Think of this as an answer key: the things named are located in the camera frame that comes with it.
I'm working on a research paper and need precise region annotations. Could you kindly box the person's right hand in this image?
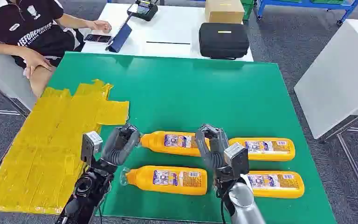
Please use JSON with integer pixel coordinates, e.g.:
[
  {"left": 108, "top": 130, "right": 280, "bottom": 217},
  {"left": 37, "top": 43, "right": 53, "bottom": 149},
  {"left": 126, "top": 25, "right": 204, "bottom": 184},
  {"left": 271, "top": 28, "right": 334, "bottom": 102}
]
[{"left": 21, "top": 49, "right": 53, "bottom": 79}]

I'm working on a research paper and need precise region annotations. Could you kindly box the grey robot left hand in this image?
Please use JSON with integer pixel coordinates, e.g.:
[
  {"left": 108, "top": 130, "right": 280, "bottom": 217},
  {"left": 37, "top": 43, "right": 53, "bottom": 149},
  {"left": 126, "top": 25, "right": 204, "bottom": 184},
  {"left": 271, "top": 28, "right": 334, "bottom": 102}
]
[{"left": 100, "top": 123, "right": 141, "bottom": 170}]

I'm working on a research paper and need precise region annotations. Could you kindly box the person's left hand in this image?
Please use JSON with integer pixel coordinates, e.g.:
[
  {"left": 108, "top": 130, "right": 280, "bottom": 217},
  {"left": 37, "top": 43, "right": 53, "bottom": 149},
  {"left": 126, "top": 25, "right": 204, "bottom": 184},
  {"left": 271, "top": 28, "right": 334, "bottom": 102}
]
[{"left": 86, "top": 19, "right": 113, "bottom": 34}]

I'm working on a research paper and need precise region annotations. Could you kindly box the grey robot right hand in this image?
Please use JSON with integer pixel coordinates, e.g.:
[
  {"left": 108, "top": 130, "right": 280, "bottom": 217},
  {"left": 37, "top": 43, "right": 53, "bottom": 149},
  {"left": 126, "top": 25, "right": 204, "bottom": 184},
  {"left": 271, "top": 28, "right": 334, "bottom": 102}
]
[{"left": 195, "top": 123, "right": 230, "bottom": 181}]

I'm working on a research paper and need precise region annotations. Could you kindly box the orange drink bottle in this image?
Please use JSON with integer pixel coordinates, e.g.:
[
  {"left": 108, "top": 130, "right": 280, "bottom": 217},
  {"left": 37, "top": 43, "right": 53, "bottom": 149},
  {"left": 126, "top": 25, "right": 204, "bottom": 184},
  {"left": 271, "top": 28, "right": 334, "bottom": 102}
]
[
  {"left": 227, "top": 137, "right": 296, "bottom": 162},
  {"left": 120, "top": 165, "right": 208, "bottom": 196},
  {"left": 246, "top": 170, "right": 305, "bottom": 199},
  {"left": 139, "top": 131, "right": 211, "bottom": 157}
]

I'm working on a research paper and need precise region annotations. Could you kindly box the black smartphone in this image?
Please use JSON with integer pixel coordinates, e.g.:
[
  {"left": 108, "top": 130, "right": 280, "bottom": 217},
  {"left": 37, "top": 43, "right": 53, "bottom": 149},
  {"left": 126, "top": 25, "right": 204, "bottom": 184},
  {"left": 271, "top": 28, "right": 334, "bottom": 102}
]
[{"left": 83, "top": 33, "right": 113, "bottom": 44}]

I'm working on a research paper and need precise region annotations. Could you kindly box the blue tablet cover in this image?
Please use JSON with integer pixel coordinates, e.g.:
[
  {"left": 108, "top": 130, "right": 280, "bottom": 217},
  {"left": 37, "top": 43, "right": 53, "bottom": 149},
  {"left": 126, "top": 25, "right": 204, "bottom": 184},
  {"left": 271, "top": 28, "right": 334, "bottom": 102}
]
[{"left": 105, "top": 12, "right": 133, "bottom": 54}]

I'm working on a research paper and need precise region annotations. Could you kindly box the person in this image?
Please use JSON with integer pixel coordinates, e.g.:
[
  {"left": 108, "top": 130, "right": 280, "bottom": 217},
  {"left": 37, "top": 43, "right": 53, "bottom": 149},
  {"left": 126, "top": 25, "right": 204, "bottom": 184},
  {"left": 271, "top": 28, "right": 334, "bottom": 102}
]
[{"left": 0, "top": 0, "right": 113, "bottom": 98}]

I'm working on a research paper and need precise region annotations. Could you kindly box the grey bench table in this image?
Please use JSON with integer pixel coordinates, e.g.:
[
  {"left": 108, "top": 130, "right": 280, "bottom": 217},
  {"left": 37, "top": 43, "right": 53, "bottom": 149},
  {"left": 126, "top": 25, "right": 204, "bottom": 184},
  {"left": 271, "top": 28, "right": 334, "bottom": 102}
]
[{"left": 0, "top": 51, "right": 38, "bottom": 119}]

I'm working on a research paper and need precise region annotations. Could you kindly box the black handheld controller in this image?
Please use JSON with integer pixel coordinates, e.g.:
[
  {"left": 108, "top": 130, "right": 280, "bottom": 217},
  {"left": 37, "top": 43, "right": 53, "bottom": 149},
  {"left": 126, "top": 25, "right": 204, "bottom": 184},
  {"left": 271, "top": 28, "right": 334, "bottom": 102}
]
[{"left": 126, "top": 0, "right": 159, "bottom": 22}]

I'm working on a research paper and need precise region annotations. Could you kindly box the green table mat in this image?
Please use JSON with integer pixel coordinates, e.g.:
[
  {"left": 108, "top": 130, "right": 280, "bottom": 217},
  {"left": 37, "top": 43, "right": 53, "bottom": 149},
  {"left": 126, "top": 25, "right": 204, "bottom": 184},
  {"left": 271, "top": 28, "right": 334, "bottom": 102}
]
[{"left": 47, "top": 52, "right": 337, "bottom": 224}]

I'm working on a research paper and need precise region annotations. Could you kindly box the black tape strip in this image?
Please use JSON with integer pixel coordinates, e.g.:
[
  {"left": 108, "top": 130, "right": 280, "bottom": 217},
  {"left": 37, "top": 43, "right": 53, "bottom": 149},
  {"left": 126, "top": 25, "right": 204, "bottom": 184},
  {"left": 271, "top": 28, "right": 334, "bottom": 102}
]
[{"left": 145, "top": 41, "right": 191, "bottom": 45}]

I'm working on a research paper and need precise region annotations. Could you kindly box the yellow sheet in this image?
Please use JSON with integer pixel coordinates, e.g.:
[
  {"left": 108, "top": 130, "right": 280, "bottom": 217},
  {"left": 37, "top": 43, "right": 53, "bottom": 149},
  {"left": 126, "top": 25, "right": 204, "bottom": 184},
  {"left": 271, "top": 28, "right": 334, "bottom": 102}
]
[{"left": 0, "top": 79, "right": 131, "bottom": 215}]

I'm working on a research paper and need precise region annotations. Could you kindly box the black zip case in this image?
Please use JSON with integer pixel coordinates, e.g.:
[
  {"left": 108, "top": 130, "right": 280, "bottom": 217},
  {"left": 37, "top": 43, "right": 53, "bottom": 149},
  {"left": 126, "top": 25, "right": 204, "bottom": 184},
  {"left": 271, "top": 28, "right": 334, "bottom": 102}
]
[{"left": 198, "top": 22, "right": 250, "bottom": 60}]

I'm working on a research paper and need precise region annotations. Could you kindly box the cardboard box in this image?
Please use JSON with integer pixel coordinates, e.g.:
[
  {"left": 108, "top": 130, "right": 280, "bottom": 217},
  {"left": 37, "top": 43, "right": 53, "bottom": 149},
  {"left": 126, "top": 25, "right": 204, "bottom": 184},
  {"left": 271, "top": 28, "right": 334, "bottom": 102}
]
[{"left": 204, "top": 0, "right": 246, "bottom": 25}]

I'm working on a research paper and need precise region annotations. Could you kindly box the green crate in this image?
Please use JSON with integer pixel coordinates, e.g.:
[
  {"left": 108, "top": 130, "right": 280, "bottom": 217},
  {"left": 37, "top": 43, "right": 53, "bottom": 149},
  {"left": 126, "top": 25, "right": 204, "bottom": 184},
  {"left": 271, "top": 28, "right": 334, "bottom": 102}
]
[{"left": 240, "top": 0, "right": 257, "bottom": 21}]

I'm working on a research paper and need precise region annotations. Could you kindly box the large white side table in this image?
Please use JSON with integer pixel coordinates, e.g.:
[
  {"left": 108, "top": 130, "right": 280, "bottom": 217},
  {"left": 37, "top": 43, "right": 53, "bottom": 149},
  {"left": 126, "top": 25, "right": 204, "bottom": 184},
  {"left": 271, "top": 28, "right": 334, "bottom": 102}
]
[{"left": 293, "top": 19, "right": 358, "bottom": 217}]

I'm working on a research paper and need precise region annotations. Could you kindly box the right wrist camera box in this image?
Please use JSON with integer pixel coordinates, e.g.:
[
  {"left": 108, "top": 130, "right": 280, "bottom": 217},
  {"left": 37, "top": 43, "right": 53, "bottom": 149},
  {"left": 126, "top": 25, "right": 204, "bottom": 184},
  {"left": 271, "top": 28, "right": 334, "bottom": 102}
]
[{"left": 223, "top": 142, "right": 250, "bottom": 181}]

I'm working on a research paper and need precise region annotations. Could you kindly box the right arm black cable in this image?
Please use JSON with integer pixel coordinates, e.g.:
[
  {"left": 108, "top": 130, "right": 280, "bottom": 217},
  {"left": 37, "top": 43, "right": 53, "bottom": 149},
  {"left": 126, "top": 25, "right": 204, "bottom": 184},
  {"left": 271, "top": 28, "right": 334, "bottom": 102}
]
[{"left": 219, "top": 190, "right": 229, "bottom": 224}]

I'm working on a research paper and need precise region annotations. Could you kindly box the blue cart frame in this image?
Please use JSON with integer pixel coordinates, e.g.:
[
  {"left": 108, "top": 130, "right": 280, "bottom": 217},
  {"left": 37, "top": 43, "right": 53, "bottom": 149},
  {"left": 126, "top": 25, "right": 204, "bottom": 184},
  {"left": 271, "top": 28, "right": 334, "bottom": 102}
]
[{"left": 255, "top": 0, "right": 358, "bottom": 26}]

